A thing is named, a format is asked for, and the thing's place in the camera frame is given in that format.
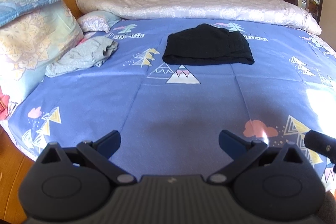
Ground white quilted comforter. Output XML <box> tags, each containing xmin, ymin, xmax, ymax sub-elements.
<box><xmin>76</xmin><ymin>0</ymin><xmax>322</xmax><ymax>35</ymax></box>

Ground black pants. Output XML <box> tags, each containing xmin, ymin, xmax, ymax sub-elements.
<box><xmin>162</xmin><ymin>23</ymin><xmax>255</xmax><ymax>65</ymax></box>

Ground small white patterned pillow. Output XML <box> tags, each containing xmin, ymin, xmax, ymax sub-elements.
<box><xmin>77</xmin><ymin>11</ymin><xmax>121</xmax><ymax>33</ymax></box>

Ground large floral pillow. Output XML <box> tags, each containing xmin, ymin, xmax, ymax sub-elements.
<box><xmin>1</xmin><ymin>1</ymin><xmax>84</xmax><ymax>114</ymax></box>

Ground light blue crumpled garment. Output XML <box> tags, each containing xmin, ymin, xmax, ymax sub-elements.
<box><xmin>45</xmin><ymin>36</ymin><xmax>118</xmax><ymax>78</ymax></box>

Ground blue patterned bed sheet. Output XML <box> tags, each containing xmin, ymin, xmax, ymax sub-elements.
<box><xmin>3</xmin><ymin>19</ymin><xmax>335</xmax><ymax>190</ymax></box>

